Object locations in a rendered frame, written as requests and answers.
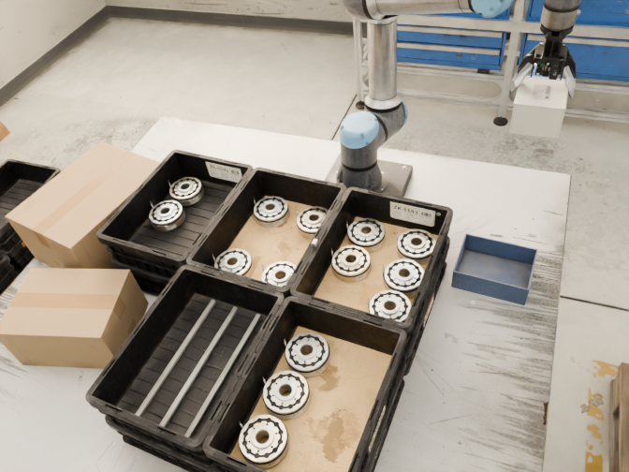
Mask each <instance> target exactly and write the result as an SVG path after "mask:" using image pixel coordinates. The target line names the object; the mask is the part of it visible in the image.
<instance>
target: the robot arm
mask: <svg viewBox="0 0 629 472"><path fill-rule="evenodd" d="M515 1H517V0H342V4H343V7H344V9H345V11H346V12H347V13H348V14H349V15H350V16H352V17H353V18H356V19H359V20H367V40H368V68H369V94H368V95H366V97H365V111H358V112H357V113H352V114H350V115H348V116H346V117H345V118H344V120H343V121H342V123H341V128H340V141H341V165H340V167H339V170H338V172H337V176H336V184H343V185H345V187H346V189H347V188H349V187H358V188H363V189H367V190H372V191H376V190H377V189H379V187H380V186H381V184H382V173H381V170H380V168H379V166H378V163H377V151H378V148H379V147H381V146H382V145H383V144H384V143H385V142H386V141H387V140H389V139H390V138H391V137H392V136H393V135H394V134H396V133H397V132H399V131H400V130H401V129H402V127H403V126H404V124H405V123H406V120H407V117H408V110H407V107H406V105H404V103H403V102H404V101H403V100H402V97H401V95H400V94H399V93H397V18H398V17H399V16H400V15H403V14H434V13H465V12H475V13H476V14H478V15H480V16H482V17H483V18H493V17H495V16H497V15H499V14H501V13H503V12H505V11H506V10H507V9H508V8H509V7H510V6H511V5H512V4H513V3H514V2H515ZM580 1H581V0H545V3H544V6H543V10H542V15H541V20H540V21H541V25H540V31H541V32H542V33H544V34H545V39H546V41H544V42H539V44H538V45H536V46H535V48H533V49H532V50H531V51H530V52H528V53H527V54H526V55H525V56H524V57H523V59H522V60H521V63H520V65H519V68H518V71H517V73H516V75H515V78H514V80H513V82H512V85H511V92H513V91H514V90H515V89H516V88H517V87H518V86H519V85H520V84H521V82H522V81H523V80H524V78H525V77H526V76H527V75H530V74H531V77H532V75H533V72H534V63H536V71H535V75H537V76H540V75H542V76H543V77H549V80H557V77H558V78H560V81H561V80H562V78H563V79H564V80H565V86H566V87H567V89H568V94H569V95H570V97H571V98H573V96H574V93H575V89H576V62H575V59H574V57H573V56H572V55H571V54H570V52H569V50H568V48H567V47H566V44H563V40H564V39H565V37H566V36H567V35H569V34H571V33H572V31H573V27H574V24H575V22H576V18H577V15H580V13H581V11H580V10H578V8H579V5H580Z"/></svg>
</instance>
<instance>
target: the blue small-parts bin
mask: <svg viewBox="0 0 629 472"><path fill-rule="evenodd" d="M537 252H538V249H535V248H531V247H527V246H523V245H518V244H513V243H506V242H502V241H497V240H493V239H489V238H485V237H480V236H476V235H472V234H468V233H465V236H464V239H463V242H462V245H461V250H460V252H459V255H458V258H457V261H456V264H455V267H454V270H453V275H452V283H451V286H452V287H453V288H458V289H462V290H466V291H470V292H474V293H477V294H481V295H485V296H489V297H492V298H495V299H499V300H503V301H507V302H513V303H517V304H521V305H525V303H526V301H527V297H528V294H529V290H530V286H531V283H532V278H533V273H534V265H535V261H536V257H537Z"/></svg>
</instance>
